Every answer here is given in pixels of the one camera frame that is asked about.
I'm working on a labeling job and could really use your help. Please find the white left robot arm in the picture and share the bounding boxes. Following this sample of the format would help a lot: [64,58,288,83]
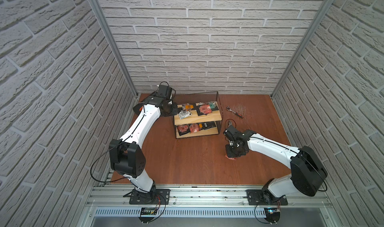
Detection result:
[109,95,178,193]

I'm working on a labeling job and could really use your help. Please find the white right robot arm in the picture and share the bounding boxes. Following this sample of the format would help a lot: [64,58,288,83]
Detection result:
[224,126,328,204]

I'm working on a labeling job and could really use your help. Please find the red tea bag lower shelf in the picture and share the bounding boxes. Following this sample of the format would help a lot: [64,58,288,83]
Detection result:
[177,125,190,136]

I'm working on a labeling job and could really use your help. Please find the black tea bag lower shelf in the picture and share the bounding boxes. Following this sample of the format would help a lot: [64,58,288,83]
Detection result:
[199,122,216,130]

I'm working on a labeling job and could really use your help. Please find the right controller board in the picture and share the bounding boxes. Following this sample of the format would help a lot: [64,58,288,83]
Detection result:
[264,208,281,224]

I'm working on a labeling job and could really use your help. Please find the controller board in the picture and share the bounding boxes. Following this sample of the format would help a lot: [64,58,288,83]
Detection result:
[264,208,281,224]
[139,207,159,224]

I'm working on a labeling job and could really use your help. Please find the left controller board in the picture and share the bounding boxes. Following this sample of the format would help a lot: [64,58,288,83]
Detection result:
[139,207,159,224]

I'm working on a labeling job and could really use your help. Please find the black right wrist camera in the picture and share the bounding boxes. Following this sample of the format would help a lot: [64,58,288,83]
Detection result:
[224,125,242,142]

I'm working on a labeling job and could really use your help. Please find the wooden two-tier wire shelf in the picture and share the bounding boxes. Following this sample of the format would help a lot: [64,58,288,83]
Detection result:
[173,91,223,139]

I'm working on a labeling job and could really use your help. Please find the red handled ratchet wrench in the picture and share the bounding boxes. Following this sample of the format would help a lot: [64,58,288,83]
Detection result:
[226,106,244,119]

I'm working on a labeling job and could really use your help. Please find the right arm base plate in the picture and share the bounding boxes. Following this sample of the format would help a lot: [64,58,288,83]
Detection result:
[246,190,288,206]

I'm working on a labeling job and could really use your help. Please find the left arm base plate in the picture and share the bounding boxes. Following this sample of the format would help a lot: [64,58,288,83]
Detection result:
[129,189,171,205]

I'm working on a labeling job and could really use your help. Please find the aluminium mounting rail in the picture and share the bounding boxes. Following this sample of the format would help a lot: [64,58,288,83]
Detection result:
[86,184,333,208]

